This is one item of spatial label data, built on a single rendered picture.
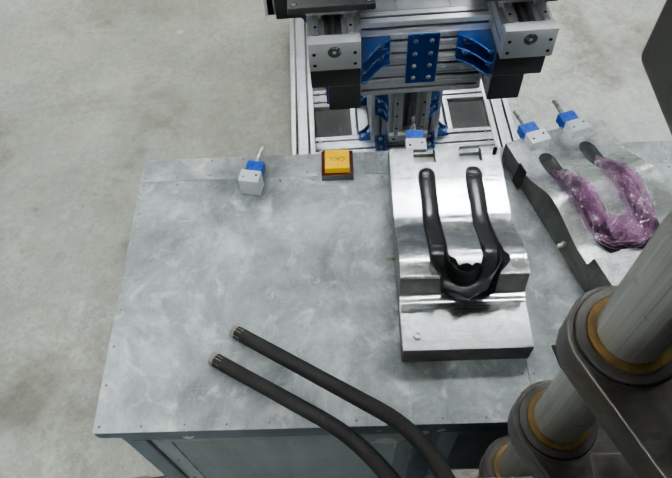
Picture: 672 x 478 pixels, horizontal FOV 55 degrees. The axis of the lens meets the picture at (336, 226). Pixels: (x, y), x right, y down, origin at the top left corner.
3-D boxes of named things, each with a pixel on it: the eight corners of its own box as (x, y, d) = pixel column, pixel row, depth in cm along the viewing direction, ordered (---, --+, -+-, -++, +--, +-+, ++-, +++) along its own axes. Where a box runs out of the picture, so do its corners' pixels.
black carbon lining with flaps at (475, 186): (415, 173, 152) (418, 147, 144) (483, 171, 151) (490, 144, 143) (429, 306, 132) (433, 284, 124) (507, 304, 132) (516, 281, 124)
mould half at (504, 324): (387, 172, 161) (389, 136, 150) (491, 168, 160) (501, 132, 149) (402, 362, 133) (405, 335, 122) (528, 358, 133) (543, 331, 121)
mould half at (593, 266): (501, 157, 162) (509, 127, 153) (593, 130, 166) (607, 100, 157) (608, 330, 135) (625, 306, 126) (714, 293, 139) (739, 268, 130)
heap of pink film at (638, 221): (541, 173, 151) (549, 152, 145) (608, 153, 154) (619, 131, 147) (599, 263, 138) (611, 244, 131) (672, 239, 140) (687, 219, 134)
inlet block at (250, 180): (253, 153, 166) (250, 139, 161) (272, 155, 165) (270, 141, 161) (241, 193, 159) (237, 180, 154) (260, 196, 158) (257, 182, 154)
